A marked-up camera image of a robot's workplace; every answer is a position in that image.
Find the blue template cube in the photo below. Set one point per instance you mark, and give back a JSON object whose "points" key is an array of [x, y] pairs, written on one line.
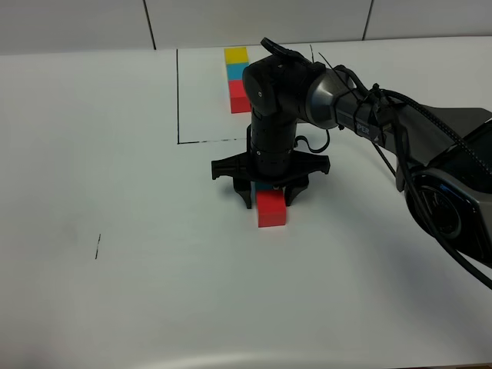
{"points": [[235, 71]]}

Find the yellow template cube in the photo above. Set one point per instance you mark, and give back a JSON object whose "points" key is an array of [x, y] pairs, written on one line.
{"points": [[236, 56]]}

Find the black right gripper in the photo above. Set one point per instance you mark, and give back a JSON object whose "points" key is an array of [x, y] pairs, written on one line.
{"points": [[290, 171]]}

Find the red template cube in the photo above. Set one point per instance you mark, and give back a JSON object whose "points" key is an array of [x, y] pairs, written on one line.
{"points": [[239, 102]]}

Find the black grey right arm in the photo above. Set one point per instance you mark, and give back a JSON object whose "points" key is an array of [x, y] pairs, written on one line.
{"points": [[443, 154]]}

